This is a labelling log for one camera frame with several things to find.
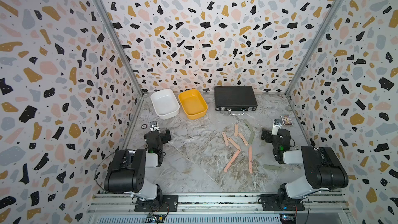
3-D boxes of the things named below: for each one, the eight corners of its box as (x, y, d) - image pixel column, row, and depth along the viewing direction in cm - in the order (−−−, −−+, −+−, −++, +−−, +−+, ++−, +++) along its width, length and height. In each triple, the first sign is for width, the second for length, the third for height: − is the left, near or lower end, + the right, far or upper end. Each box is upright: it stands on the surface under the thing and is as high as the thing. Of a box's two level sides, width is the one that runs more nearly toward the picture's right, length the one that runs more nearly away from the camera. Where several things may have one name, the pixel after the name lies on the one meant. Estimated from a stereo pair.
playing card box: (284, 125, 106) (285, 123, 104) (280, 116, 111) (282, 114, 109) (291, 125, 106) (293, 123, 104) (288, 116, 111) (289, 114, 109)
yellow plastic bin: (188, 123, 106) (187, 117, 102) (177, 97, 122) (176, 92, 117) (210, 115, 111) (210, 110, 106) (197, 91, 126) (196, 86, 121)
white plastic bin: (159, 124, 106) (157, 118, 101) (151, 98, 121) (149, 92, 116) (183, 115, 111) (182, 110, 106) (172, 91, 126) (170, 86, 121)
